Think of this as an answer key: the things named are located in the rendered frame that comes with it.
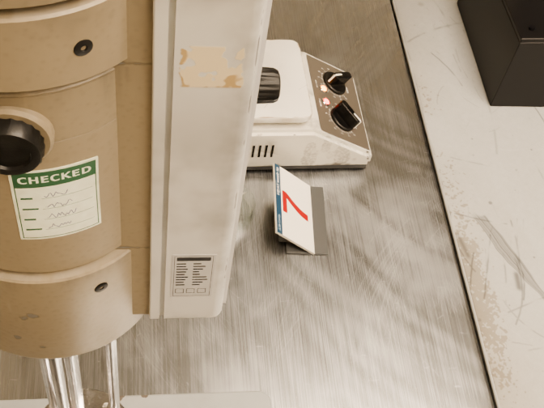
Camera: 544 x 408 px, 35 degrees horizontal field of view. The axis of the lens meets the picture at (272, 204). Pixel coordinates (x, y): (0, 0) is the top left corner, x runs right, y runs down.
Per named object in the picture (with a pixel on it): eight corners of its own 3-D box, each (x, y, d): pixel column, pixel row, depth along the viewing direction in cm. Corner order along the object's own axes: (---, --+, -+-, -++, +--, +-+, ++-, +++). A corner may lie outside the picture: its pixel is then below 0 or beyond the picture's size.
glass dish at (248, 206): (258, 200, 95) (261, 188, 93) (248, 240, 92) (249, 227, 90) (210, 188, 95) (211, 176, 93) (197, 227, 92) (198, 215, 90)
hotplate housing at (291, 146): (349, 88, 107) (362, 40, 100) (367, 172, 99) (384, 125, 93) (168, 89, 103) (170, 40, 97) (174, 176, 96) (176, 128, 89)
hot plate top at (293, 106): (297, 44, 99) (299, 39, 98) (312, 123, 92) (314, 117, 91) (193, 44, 97) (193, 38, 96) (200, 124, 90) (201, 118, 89)
